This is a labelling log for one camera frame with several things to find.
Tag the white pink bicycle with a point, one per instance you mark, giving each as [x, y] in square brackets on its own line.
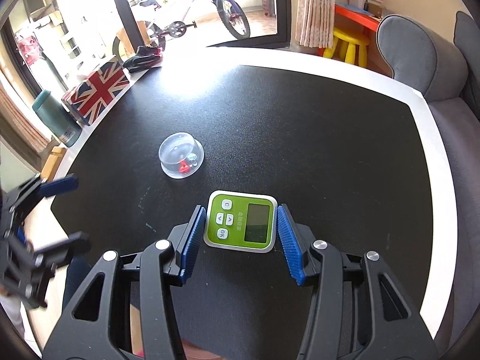
[209, 21]

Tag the wooden chair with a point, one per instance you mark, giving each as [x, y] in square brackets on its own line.
[52, 163]

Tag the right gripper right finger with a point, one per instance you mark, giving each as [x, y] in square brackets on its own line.
[296, 240]

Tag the orange kids table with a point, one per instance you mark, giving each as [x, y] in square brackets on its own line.
[348, 19]

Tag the green white digital timer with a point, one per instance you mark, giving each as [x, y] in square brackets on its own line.
[241, 221]

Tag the teal thermos bottle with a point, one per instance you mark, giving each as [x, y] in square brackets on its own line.
[52, 113]

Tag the union jack tissue box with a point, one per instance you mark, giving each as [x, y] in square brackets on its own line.
[91, 97]

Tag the pink patterned curtain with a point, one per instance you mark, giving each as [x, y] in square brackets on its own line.
[315, 22]

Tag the yellow plastic stool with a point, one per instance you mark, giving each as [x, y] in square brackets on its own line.
[350, 46]

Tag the grey sofa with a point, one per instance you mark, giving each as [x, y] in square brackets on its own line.
[447, 75]

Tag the black gloves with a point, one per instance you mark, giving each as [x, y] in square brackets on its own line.
[147, 57]

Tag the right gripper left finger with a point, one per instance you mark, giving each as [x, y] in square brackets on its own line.
[186, 239]

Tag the clear round plastic container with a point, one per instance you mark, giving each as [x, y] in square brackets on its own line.
[180, 155]

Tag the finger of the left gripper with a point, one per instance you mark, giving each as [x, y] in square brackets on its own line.
[53, 188]
[61, 253]

